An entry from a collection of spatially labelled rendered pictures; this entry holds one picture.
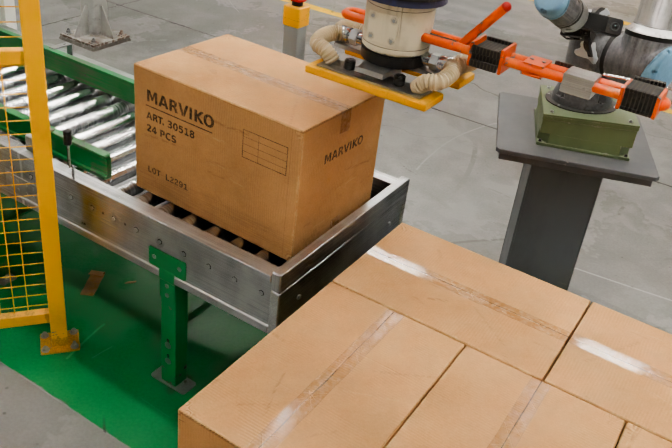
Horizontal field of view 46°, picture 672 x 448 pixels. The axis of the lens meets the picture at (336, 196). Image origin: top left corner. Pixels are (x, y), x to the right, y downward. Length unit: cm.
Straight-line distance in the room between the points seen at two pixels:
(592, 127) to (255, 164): 108
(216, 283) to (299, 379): 48
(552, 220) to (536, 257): 16
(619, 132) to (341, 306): 107
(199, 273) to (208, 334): 58
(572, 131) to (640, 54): 31
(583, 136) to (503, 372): 93
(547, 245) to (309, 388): 129
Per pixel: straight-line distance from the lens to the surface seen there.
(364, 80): 191
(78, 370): 265
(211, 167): 221
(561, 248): 283
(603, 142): 260
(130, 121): 293
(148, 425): 246
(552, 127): 257
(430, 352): 194
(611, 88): 180
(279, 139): 201
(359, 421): 174
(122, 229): 237
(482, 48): 185
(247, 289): 211
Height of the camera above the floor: 179
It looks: 30 degrees down
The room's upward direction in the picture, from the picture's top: 7 degrees clockwise
